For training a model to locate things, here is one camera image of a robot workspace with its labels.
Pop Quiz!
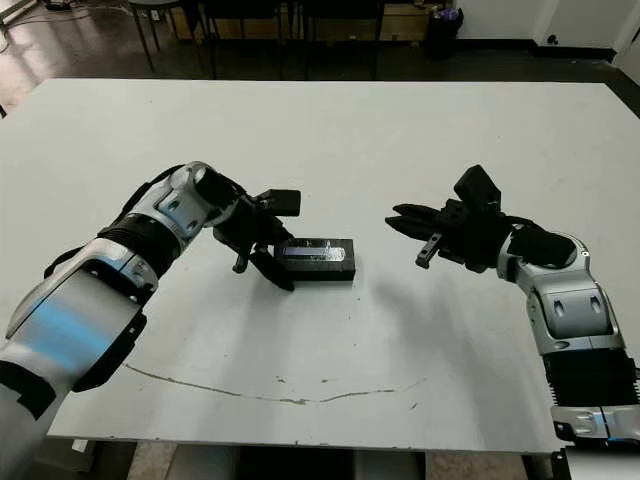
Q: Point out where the black metal chair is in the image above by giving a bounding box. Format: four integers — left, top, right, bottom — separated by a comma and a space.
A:
203, 0, 297, 82
299, 0, 387, 82

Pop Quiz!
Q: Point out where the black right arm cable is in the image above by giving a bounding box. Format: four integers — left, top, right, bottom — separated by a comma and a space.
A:
501, 213, 547, 235

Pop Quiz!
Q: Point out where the black trash bin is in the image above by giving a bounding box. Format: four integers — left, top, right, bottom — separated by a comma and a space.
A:
427, 6, 464, 62

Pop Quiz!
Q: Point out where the black box lid lavender label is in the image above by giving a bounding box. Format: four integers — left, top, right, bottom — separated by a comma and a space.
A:
273, 237, 358, 290

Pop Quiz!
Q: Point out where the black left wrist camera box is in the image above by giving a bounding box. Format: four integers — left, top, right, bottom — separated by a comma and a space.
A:
267, 188, 303, 219

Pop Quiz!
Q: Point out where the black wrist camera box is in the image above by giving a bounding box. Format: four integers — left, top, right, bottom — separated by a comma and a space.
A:
267, 188, 303, 219
452, 164, 503, 214

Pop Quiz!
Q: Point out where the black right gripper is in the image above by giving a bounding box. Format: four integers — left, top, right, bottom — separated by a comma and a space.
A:
383, 197, 512, 275

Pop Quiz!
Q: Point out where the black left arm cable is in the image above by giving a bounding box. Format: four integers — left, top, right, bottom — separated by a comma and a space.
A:
44, 167, 176, 279

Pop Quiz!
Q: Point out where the white door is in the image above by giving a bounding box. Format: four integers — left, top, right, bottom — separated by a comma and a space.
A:
613, 0, 640, 67

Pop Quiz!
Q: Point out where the wooden cabinet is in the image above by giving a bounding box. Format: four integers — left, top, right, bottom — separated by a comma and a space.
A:
172, 0, 437, 42

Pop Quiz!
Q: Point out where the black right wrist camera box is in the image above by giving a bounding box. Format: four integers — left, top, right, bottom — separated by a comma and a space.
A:
452, 164, 503, 214

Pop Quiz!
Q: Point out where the black metal desk leg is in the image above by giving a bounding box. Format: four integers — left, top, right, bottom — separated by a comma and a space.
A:
129, 0, 162, 72

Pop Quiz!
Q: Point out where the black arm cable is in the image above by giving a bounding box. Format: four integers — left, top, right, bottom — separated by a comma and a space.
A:
501, 213, 547, 235
44, 167, 176, 279

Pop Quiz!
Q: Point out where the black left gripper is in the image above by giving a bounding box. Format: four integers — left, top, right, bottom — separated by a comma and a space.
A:
211, 191, 297, 294

